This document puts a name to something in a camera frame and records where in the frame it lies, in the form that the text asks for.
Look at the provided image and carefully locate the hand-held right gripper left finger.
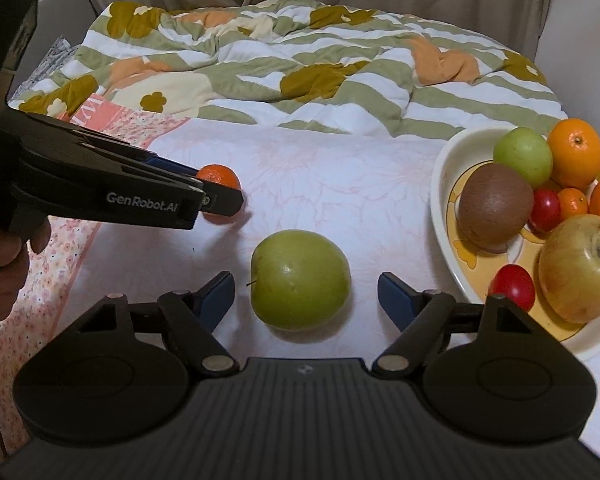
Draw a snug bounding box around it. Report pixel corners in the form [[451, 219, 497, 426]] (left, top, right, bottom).
[[75, 271, 241, 376]]

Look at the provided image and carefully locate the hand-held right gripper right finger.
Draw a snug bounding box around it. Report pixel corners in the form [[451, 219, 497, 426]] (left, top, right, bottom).
[[372, 271, 543, 373]]

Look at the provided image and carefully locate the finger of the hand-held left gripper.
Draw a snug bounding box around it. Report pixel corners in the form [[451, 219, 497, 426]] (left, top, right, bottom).
[[12, 152, 244, 231], [10, 107, 202, 178]]

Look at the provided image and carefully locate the small tangerine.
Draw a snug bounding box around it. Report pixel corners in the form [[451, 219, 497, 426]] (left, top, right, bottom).
[[557, 187, 590, 221], [196, 163, 242, 223]]

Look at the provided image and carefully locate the green apple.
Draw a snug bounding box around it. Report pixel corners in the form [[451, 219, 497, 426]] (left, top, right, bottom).
[[250, 229, 352, 332], [493, 127, 554, 188]]

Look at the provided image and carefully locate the cream oval plate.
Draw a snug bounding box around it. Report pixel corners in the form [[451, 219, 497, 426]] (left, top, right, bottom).
[[430, 126, 600, 361]]

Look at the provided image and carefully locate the brown kiwi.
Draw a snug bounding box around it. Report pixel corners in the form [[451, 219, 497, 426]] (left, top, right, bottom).
[[458, 162, 535, 253]]

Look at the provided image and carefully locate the yellow pear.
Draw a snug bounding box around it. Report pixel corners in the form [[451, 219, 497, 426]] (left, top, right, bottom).
[[538, 213, 600, 324]]

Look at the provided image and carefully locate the person's left hand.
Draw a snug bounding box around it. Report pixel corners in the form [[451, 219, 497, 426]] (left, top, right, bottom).
[[0, 219, 52, 322]]

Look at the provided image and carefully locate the grey speckled cloth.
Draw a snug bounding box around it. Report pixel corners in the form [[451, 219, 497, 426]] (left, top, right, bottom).
[[10, 35, 83, 98]]

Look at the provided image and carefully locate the grey padded headboard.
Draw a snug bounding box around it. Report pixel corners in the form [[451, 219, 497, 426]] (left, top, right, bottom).
[[10, 0, 111, 101]]

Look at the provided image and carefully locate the pink patterned towel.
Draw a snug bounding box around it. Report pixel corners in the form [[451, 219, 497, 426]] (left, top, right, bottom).
[[0, 92, 191, 461]]

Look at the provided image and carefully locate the red cherry tomato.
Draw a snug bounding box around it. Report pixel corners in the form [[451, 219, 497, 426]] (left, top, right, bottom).
[[487, 263, 537, 312], [529, 188, 562, 233]]

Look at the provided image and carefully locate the white floral bed sheet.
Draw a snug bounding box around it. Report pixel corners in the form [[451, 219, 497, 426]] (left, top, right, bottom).
[[70, 120, 600, 471]]

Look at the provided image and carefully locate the floral striped blanket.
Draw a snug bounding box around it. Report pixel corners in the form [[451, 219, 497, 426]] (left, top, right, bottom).
[[7, 0, 568, 138]]

